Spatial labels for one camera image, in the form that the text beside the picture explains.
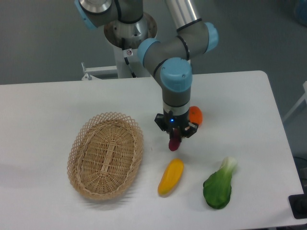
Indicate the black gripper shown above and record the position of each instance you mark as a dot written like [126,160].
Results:
[176,124]

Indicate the purple sweet potato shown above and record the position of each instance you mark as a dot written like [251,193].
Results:
[175,140]

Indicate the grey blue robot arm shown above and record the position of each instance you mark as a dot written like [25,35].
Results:
[167,62]

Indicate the orange tangerine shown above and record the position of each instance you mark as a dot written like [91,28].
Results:
[195,115]

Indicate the yellow mango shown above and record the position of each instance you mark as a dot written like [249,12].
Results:
[171,177]

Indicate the woven wicker basket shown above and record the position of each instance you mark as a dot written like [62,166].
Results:
[105,156]

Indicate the green bok choy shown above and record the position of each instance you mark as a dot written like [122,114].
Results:
[217,188]

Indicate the white furniture leg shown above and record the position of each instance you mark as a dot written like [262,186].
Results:
[298,106]

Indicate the black device at edge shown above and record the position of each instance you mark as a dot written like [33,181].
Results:
[298,204]

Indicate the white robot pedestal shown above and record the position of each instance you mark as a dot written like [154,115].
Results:
[125,40]

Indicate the white base frame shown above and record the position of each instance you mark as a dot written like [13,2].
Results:
[99,73]

